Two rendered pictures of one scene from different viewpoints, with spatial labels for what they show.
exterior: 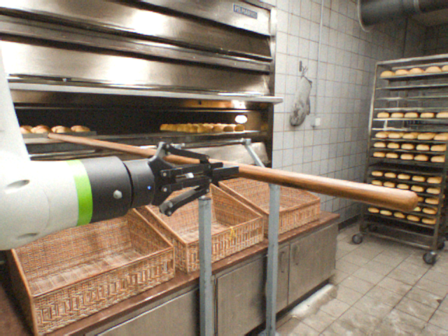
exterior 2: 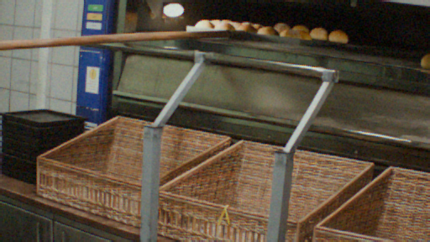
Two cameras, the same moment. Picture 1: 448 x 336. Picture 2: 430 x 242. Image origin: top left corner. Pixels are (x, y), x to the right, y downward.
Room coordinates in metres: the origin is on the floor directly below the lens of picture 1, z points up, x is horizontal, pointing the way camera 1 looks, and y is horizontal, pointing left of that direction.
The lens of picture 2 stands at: (0.88, -2.81, 1.40)
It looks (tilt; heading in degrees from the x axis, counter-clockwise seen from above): 8 degrees down; 79
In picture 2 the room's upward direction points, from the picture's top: 4 degrees clockwise
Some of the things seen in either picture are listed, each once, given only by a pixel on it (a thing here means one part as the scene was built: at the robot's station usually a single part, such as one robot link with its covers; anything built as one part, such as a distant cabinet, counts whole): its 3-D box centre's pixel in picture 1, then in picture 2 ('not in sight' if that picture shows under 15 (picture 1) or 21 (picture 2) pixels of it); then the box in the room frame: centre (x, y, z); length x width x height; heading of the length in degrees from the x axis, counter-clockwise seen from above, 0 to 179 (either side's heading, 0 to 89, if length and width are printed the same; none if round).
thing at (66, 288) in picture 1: (91, 251); (128, 167); (1.23, 0.58, 0.72); 0.56 x 0.49 x 0.28; 133
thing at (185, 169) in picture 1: (183, 169); not in sight; (0.52, 0.07, 1.21); 0.11 x 0.04 x 0.01; 131
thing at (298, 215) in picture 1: (269, 200); (425, 231); (2.04, -0.32, 0.72); 0.56 x 0.49 x 0.28; 132
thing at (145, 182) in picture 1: (148, 181); not in sight; (0.48, 0.12, 1.20); 0.09 x 0.07 x 0.08; 131
